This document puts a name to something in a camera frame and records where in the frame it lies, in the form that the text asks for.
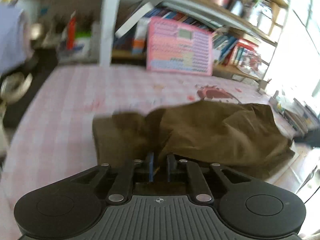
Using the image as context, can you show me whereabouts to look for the brown velvet garment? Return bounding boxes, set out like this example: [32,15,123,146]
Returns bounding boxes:
[92,100,294,180]

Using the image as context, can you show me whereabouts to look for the pink checkered cartoon table mat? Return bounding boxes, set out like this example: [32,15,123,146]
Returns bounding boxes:
[1,66,268,239]

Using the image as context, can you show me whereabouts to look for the pink learning tablet toy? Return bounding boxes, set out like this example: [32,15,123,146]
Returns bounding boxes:
[146,17,213,76]

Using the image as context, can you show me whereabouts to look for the red dictionary book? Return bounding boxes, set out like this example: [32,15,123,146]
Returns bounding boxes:
[222,38,260,66]

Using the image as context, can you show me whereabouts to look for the orange white box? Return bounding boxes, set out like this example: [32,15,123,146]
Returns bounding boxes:
[132,17,151,54]

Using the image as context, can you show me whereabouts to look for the white tub green lid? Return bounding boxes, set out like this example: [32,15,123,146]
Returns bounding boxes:
[73,31,91,58]

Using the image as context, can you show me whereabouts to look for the white thick book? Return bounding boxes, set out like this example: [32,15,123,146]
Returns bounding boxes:
[115,0,161,38]

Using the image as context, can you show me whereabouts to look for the brass bowl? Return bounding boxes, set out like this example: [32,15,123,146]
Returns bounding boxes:
[30,23,44,41]

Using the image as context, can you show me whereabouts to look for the lavender folded cloth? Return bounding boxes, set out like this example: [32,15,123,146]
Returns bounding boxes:
[0,4,34,74]

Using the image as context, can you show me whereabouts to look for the white shelf post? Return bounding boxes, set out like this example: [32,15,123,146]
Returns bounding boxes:
[99,0,120,67]

